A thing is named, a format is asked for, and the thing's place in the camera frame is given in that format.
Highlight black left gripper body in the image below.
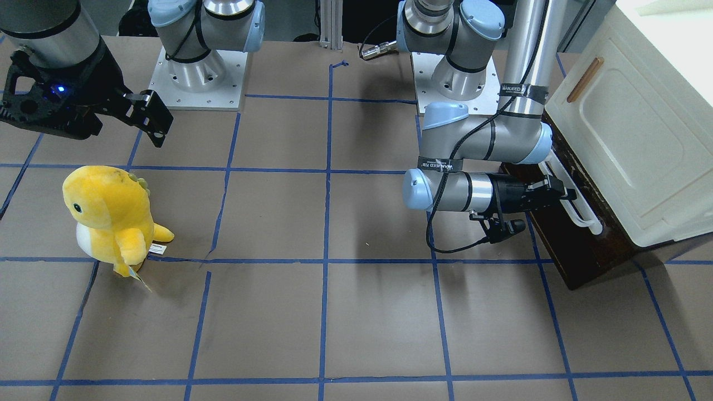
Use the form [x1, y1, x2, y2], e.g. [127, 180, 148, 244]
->
[488, 173, 532, 214]

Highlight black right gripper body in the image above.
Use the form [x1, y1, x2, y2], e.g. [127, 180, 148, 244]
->
[1, 39, 131, 140]

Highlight white drawer handle bar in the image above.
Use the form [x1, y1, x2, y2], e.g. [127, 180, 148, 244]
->
[538, 150, 603, 234]

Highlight dark wooden drawer cabinet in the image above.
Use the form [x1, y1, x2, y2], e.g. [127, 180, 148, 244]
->
[530, 114, 679, 290]

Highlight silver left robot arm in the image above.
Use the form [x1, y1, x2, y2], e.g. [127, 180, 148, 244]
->
[397, 1, 578, 216]

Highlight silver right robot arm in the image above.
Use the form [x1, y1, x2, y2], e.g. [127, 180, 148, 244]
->
[2, 1, 265, 148]

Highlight yellow plush dinosaur toy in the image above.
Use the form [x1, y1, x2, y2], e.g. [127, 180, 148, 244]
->
[62, 165, 175, 282]

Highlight white cabinet door panel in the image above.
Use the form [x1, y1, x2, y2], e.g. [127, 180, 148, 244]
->
[546, 1, 712, 247]

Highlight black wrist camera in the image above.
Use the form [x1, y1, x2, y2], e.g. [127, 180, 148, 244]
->
[469, 211, 526, 244]

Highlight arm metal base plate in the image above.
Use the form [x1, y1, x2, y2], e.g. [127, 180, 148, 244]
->
[149, 49, 250, 111]
[412, 52, 501, 116]

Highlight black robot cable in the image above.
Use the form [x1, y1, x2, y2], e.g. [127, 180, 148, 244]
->
[426, 0, 552, 255]

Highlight wooden door handle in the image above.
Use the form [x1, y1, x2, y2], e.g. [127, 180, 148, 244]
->
[566, 56, 604, 104]

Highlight silver cable connector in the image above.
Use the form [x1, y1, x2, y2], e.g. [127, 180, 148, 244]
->
[359, 41, 398, 61]

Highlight aluminium frame post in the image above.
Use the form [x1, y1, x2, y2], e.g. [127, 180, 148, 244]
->
[319, 0, 343, 52]

